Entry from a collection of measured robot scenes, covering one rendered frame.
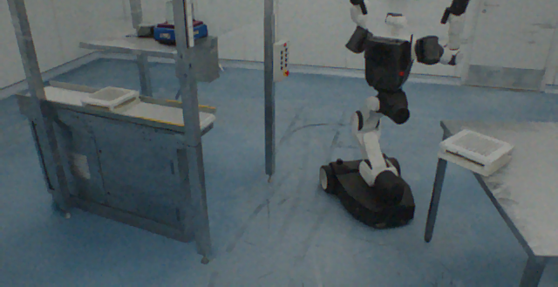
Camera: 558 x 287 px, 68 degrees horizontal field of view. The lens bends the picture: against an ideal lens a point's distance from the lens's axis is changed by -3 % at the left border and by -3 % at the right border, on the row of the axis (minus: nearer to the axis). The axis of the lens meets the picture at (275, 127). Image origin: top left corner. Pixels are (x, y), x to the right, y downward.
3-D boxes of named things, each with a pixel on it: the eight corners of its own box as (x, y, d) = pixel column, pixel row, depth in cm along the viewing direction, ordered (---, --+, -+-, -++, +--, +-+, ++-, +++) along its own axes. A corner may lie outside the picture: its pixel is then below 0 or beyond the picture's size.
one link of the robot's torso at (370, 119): (375, 131, 305) (404, 111, 261) (352, 133, 301) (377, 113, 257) (370, 111, 309) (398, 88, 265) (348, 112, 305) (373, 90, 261)
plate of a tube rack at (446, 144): (514, 149, 189) (515, 145, 188) (490, 167, 174) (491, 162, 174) (465, 132, 206) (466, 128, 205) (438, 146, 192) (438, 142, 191)
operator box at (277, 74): (289, 75, 302) (289, 39, 291) (280, 82, 288) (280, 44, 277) (281, 74, 304) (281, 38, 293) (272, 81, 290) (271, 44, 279)
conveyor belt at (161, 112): (215, 122, 241) (215, 114, 239) (191, 140, 220) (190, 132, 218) (49, 92, 289) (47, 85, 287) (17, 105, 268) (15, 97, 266)
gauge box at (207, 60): (220, 77, 234) (218, 41, 226) (210, 82, 225) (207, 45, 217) (187, 72, 242) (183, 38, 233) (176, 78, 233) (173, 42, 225)
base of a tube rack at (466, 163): (512, 159, 191) (513, 154, 190) (487, 177, 177) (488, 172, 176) (463, 140, 208) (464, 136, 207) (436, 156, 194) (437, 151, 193)
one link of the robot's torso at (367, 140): (394, 175, 284) (381, 107, 294) (367, 179, 280) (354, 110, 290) (384, 178, 298) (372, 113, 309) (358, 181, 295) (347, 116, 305)
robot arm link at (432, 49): (445, 62, 240) (435, 56, 230) (430, 64, 246) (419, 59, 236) (443, 43, 242) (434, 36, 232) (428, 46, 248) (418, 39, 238)
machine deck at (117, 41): (218, 43, 226) (217, 36, 224) (177, 61, 194) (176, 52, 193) (127, 34, 248) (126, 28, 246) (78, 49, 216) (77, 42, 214)
